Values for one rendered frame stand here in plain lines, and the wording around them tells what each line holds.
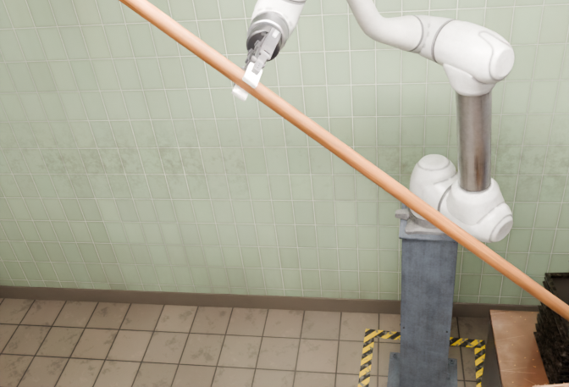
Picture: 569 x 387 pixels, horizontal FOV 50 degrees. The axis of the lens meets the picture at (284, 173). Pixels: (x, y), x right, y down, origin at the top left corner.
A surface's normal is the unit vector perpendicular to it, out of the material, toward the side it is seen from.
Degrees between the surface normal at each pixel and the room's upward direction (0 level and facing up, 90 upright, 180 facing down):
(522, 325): 0
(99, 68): 90
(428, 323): 90
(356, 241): 90
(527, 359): 0
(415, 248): 90
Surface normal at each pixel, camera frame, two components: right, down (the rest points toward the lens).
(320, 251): -0.15, 0.58
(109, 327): -0.10, -0.82
